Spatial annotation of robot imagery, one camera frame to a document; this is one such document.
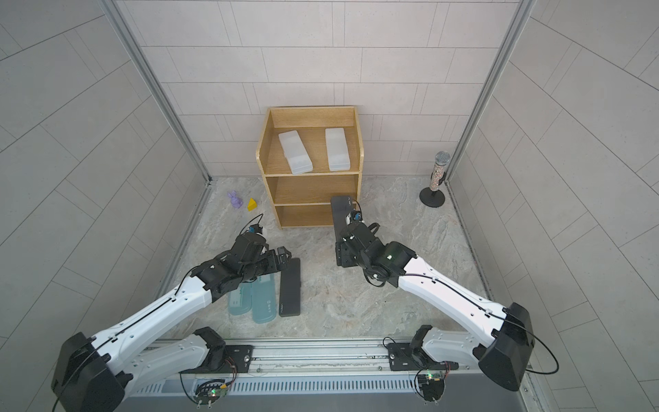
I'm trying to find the teal pencil case outer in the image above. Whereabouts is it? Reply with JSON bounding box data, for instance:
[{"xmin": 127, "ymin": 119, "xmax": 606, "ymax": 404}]
[{"xmin": 228, "ymin": 283, "xmax": 252, "ymax": 316}]

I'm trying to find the wooden three-tier shelf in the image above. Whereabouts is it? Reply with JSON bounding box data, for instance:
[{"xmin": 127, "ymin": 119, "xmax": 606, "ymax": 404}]
[{"xmin": 256, "ymin": 106, "xmax": 364, "ymax": 228}]

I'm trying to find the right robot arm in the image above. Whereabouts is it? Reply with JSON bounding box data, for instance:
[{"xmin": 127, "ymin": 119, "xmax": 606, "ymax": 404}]
[{"xmin": 335, "ymin": 221, "xmax": 535, "ymax": 391}]

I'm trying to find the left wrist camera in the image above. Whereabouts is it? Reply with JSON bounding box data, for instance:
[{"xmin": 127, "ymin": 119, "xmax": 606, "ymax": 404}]
[{"xmin": 243, "ymin": 223, "xmax": 264, "ymax": 237}]

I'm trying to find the teal pencil case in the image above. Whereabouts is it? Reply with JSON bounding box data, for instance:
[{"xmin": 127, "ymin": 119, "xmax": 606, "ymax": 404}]
[
  {"xmin": 252, "ymin": 274, "xmax": 278, "ymax": 324},
  {"xmin": 228, "ymin": 283, "xmax": 252, "ymax": 316}
]

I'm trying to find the left circuit board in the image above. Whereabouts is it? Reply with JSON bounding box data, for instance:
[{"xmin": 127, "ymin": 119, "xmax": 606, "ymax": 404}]
[{"xmin": 194, "ymin": 379, "xmax": 229, "ymax": 409}]

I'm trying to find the circuit board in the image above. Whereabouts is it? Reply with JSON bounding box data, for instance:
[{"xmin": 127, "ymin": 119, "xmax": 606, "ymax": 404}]
[
  {"xmin": 194, "ymin": 379, "xmax": 229, "ymax": 409},
  {"xmin": 416, "ymin": 374, "xmax": 446, "ymax": 403}
]

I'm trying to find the teal pencil case inner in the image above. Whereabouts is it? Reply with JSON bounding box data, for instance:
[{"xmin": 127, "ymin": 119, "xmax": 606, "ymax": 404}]
[{"xmin": 252, "ymin": 274, "xmax": 278, "ymax": 324}]

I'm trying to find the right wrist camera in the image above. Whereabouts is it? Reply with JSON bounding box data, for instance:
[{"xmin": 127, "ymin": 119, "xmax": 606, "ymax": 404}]
[{"xmin": 346, "ymin": 202, "xmax": 363, "ymax": 224}]

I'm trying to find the black pencil case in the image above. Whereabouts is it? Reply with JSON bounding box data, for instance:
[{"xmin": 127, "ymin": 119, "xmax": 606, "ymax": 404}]
[
  {"xmin": 279, "ymin": 257, "xmax": 301, "ymax": 318},
  {"xmin": 331, "ymin": 195, "xmax": 357, "ymax": 243}
]

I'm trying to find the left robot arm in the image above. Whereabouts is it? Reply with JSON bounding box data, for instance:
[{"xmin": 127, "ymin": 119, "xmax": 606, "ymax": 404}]
[{"xmin": 51, "ymin": 232, "xmax": 292, "ymax": 411}]

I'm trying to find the purple rabbit toy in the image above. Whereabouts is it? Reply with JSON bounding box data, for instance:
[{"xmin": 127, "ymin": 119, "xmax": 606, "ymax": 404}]
[{"xmin": 228, "ymin": 191, "xmax": 244, "ymax": 209}]

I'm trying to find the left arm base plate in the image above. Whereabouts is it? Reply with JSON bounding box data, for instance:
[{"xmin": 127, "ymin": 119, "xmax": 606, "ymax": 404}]
[{"xmin": 183, "ymin": 345, "xmax": 254, "ymax": 374}]

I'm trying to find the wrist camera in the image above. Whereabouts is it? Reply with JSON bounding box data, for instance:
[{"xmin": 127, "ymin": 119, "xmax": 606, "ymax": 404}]
[
  {"xmin": 243, "ymin": 223, "xmax": 264, "ymax": 237},
  {"xmin": 346, "ymin": 202, "xmax": 363, "ymax": 224}
]

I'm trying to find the translucent white case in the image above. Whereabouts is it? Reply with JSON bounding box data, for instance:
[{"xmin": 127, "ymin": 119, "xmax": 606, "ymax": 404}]
[
  {"xmin": 325, "ymin": 128, "xmax": 351, "ymax": 172},
  {"xmin": 278, "ymin": 130, "xmax": 313, "ymax": 175}
]

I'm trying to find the glitter microphone on stand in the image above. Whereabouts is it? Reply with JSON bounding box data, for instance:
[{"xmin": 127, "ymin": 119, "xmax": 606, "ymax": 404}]
[{"xmin": 419, "ymin": 151, "xmax": 451, "ymax": 208}]

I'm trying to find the right circuit board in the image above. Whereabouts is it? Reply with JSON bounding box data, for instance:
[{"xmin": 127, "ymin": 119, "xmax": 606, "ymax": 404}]
[{"xmin": 416, "ymin": 374, "xmax": 446, "ymax": 403}]

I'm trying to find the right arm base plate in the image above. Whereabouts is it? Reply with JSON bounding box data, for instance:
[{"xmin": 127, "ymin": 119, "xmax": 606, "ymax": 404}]
[{"xmin": 384, "ymin": 341, "xmax": 459, "ymax": 372}]

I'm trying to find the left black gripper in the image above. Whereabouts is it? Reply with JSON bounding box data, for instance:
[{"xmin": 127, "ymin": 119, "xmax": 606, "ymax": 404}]
[{"xmin": 240, "ymin": 244, "xmax": 296, "ymax": 283}]

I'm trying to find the aluminium rail frame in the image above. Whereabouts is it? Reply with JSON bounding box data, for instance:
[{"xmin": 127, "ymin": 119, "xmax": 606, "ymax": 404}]
[{"xmin": 120, "ymin": 337, "xmax": 529, "ymax": 411}]

